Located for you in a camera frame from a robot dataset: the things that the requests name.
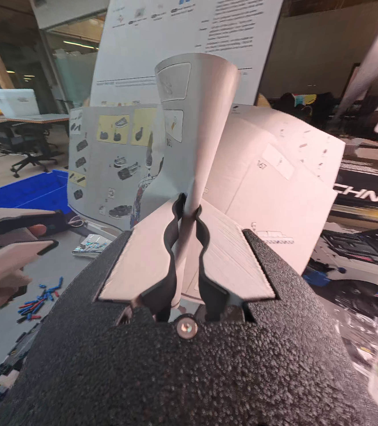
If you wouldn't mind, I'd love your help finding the white paper sheet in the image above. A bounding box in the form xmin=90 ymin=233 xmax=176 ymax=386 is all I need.
xmin=333 ymin=0 xmax=378 ymax=134

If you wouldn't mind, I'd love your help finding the white storage box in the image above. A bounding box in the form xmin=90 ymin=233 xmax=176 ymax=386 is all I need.
xmin=0 ymin=88 xmax=40 ymax=118

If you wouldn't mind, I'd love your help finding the blue plastic bin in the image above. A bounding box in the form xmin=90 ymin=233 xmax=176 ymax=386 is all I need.
xmin=0 ymin=169 xmax=74 ymax=218

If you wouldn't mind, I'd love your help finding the partly built toy car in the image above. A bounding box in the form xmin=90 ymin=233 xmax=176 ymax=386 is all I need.
xmin=0 ymin=328 xmax=38 ymax=400

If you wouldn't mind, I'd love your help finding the background office table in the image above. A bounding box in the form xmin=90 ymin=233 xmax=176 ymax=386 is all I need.
xmin=0 ymin=113 xmax=70 ymax=126

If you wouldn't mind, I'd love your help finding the pile of blue red pins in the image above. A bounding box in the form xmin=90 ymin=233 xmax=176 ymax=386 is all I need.
xmin=16 ymin=276 xmax=65 ymax=324

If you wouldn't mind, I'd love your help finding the person's left hand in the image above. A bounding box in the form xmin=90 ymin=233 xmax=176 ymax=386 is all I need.
xmin=0 ymin=269 xmax=32 ymax=315

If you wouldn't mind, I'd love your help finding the black toy set box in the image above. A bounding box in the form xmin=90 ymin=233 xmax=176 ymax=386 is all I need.
xmin=304 ymin=138 xmax=378 ymax=303

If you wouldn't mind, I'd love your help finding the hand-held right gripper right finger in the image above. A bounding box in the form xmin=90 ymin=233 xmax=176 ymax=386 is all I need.
xmin=194 ymin=199 xmax=276 ymax=304

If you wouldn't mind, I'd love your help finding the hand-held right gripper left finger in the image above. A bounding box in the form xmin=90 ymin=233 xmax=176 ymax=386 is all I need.
xmin=98 ymin=192 xmax=187 ymax=305

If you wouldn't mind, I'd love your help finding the clear plastic bag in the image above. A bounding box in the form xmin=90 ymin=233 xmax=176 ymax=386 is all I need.
xmin=327 ymin=298 xmax=378 ymax=415

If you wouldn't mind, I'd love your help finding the black office chair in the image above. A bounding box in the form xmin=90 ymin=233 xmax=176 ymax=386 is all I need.
xmin=0 ymin=101 xmax=58 ymax=179

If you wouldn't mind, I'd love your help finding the shiny sticker sheet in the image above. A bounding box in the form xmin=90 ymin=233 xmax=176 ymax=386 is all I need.
xmin=71 ymin=234 xmax=114 ymax=259

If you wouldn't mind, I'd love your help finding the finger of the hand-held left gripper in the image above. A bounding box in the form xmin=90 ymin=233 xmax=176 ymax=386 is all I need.
xmin=0 ymin=207 xmax=66 ymax=238
xmin=0 ymin=239 xmax=60 ymax=291

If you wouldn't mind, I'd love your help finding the white instruction booklet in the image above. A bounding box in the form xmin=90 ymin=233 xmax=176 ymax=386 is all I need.
xmin=67 ymin=0 xmax=346 ymax=307

